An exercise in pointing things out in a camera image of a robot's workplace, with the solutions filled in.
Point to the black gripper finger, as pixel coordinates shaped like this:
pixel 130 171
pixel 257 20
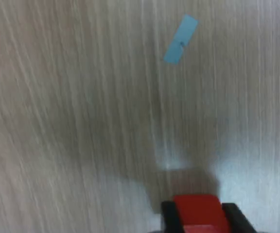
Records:
pixel 172 218
pixel 237 218

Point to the red cube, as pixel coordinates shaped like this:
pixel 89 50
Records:
pixel 199 211

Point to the grey-blue tape piece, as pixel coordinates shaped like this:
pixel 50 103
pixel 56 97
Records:
pixel 181 40

